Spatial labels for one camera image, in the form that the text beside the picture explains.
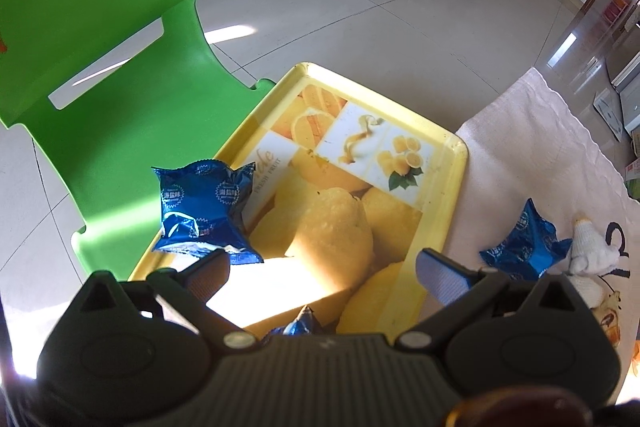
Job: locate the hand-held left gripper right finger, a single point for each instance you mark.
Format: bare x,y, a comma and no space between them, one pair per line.
440,276

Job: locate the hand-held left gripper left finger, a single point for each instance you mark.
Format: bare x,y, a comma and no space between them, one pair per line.
210,273

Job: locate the blue snack packet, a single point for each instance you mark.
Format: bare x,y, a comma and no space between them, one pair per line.
200,207
300,326
525,247

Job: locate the yellow lemon-print tray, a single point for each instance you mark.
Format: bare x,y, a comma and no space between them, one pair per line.
350,217

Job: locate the white knit glove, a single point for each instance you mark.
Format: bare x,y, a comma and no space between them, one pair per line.
587,289
595,252

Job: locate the white printed tablecloth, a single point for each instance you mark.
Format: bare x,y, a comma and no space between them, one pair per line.
540,147

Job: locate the green plastic chair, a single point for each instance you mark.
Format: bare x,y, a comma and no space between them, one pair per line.
100,132

